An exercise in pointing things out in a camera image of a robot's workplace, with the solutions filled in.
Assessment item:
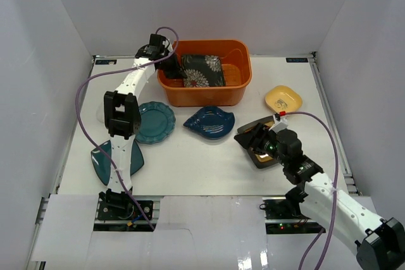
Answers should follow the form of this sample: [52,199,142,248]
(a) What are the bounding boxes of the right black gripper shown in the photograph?
[234,123,287,167]

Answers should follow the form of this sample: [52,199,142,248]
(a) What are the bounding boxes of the black amber square plate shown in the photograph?
[237,115,277,169]

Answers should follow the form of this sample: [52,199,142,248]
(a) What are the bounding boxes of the black floral square plate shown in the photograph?
[181,54,226,88]

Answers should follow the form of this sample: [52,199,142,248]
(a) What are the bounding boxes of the blue leaf-shaped dish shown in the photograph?
[183,106,235,140]

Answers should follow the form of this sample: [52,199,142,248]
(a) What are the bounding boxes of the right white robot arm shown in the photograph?
[234,123,404,269]

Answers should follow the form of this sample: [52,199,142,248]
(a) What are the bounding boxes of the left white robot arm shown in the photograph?
[100,32,186,219]

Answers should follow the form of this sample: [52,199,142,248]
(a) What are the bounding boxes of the orange plastic bin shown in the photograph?
[157,39,252,107]

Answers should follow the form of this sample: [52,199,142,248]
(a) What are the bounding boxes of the small yellow square dish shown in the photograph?
[265,85,302,113]

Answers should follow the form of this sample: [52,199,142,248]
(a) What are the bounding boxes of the teal scalloped round plate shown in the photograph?
[135,101,176,145]

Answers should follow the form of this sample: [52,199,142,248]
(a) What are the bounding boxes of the left blue corner label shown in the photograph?
[94,59,117,65]

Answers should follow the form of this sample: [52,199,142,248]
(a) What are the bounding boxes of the blue corner label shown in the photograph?
[286,58,308,63]
[94,59,117,65]

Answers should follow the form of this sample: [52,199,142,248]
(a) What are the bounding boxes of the right blue corner label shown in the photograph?
[286,58,308,63]

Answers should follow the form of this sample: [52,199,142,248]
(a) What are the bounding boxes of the teal square plate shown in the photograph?
[90,141,144,186]

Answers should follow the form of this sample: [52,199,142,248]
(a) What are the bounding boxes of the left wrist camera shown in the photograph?
[156,34,173,56]

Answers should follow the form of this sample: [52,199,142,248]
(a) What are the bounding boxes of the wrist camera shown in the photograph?
[270,111,288,133]
[156,34,173,56]

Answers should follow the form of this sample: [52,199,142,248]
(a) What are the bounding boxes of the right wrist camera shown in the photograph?
[270,111,288,133]

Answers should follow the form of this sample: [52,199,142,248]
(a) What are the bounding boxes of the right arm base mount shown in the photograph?
[259,197,323,235]

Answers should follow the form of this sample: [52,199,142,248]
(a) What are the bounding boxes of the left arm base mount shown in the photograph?
[93,200,158,232]

